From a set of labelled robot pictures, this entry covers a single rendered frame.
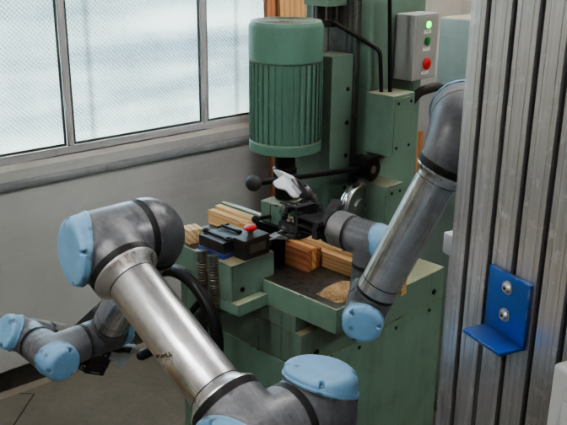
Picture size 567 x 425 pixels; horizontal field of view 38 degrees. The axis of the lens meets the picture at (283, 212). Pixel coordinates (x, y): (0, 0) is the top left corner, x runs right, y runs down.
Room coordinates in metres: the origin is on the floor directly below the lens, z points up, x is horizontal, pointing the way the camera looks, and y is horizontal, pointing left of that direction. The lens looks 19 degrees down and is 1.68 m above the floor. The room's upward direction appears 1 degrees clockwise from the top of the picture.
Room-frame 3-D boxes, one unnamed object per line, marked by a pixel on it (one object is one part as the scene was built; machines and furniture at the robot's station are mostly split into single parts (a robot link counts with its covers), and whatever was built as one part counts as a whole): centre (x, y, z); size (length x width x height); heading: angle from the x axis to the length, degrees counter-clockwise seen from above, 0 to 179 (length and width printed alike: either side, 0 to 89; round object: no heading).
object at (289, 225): (1.61, -0.06, 1.10); 0.12 x 0.09 x 0.08; 46
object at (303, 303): (1.84, 0.06, 0.87); 0.61 x 0.30 x 0.06; 46
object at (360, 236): (1.50, -0.18, 1.09); 0.11 x 0.08 x 0.09; 46
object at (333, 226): (1.56, -0.12, 1.09); 0.08 x 0.05 x 0.08; 136
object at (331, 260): (1.90, -0.03, 0.92); 0.66 x 0.02 x 0.04; 46
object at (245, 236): (1.77, 0.11, 0.99); 0.13 x 0.11 x 0.06; 46
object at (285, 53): (1.93, 0.00, 1.32); 0.18 x 0.18 x 0.31
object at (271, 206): (1.94, -0.02, 1.00); 0.14 x 0.07 x 0.09; 136
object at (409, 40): (2.06, -0.33, 1.40); 0.10 x 0.06 x 0.16; 136
